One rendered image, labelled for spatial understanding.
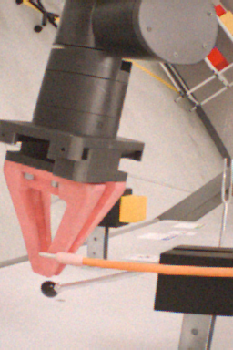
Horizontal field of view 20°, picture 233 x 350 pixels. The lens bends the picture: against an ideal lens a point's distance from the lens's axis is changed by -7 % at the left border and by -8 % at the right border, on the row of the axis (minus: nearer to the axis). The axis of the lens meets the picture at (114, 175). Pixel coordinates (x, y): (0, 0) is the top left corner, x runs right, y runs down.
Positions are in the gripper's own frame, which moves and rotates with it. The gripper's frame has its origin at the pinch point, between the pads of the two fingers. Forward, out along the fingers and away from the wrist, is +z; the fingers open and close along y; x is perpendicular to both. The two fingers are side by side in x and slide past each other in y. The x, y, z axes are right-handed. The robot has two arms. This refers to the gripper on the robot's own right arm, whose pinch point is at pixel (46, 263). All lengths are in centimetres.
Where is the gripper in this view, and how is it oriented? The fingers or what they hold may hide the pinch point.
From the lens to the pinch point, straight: 45.3
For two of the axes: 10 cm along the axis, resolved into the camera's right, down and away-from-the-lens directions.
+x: -8.9, -2.3, 3.8
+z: -2.1, 9.7, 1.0
